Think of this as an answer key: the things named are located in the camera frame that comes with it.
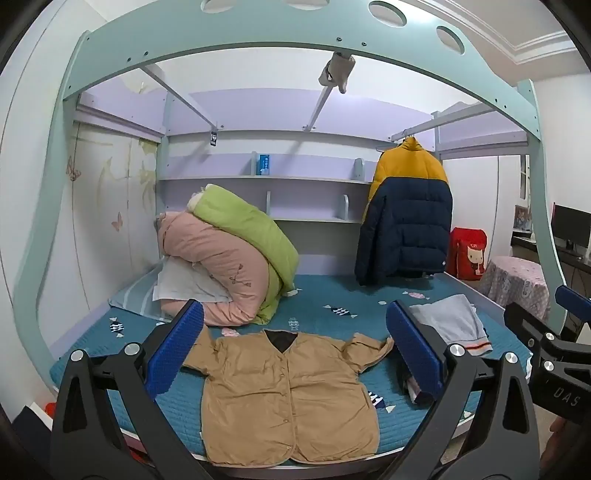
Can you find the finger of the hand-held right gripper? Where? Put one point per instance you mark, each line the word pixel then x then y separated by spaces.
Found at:
pixel 524 321
pixel 575 302

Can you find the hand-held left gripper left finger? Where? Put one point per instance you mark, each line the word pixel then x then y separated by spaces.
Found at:
pixel 178 346

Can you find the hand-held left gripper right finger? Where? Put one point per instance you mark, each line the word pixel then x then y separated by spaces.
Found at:
pixel 415 350

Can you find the tan button jacket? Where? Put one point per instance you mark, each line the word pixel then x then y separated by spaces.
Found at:
pixel 286 392

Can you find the person's right hand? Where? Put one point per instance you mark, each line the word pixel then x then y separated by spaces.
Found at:
pixel 557 425

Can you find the round table pink cloth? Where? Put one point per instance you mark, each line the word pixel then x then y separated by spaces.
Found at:
pixel 512 281

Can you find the grey folded garment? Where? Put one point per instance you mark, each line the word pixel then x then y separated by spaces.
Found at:
pixel 452 318

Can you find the white pillow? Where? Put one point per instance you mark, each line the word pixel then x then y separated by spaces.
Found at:
pixel 184 281

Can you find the striped pillow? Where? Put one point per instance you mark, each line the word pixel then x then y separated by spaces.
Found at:
pixel 134 295

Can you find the dark desk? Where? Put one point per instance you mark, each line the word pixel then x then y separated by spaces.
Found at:
pixel 524 244

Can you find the black computer monitor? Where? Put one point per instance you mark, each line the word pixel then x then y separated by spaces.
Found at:
pixel 572 226

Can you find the red cartoon bag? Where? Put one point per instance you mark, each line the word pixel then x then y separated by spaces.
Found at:
pixel 466 258

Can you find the pink quilt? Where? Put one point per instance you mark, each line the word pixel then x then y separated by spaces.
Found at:
pixel 217 258

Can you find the yellow navy puffer jacket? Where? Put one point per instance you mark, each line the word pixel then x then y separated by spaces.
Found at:
pixel 406 221

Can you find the green quilt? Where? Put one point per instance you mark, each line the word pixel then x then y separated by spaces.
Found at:
pixel 249 230

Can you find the white wardrobe butterfly decals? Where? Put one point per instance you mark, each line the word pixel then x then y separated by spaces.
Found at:
pixel 106 207

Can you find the lilac headboard shelf unit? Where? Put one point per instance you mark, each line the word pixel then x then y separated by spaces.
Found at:
pixel 300 198

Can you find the small blue box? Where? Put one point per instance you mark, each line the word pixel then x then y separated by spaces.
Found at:
pixel 264 164

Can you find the black hanging tag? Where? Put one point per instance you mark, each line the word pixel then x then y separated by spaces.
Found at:
pixel 213 138

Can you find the grey hanging plush toy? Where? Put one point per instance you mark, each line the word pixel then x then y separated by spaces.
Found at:
pixel 337 69

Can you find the photo frame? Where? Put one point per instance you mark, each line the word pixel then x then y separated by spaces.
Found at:
pixel 521 218

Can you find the mint green bunk bed frame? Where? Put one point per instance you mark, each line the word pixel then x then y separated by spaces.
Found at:
pixel 231 37

